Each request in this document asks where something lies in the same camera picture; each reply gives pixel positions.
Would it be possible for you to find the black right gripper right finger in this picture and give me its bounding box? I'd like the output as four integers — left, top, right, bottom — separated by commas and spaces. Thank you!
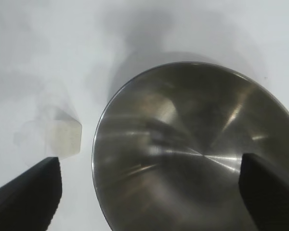
237, 153, 289, 231

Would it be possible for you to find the transparent plastic measuring cup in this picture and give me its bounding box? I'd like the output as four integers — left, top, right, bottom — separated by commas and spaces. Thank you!
13, 79, 84, 159

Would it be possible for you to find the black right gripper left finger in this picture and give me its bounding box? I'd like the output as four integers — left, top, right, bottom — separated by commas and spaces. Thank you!
0, 156, 64, 231

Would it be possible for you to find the stainless steel mixing bowl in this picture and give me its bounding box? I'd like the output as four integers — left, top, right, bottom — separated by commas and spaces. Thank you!
91, 61, 289, 231

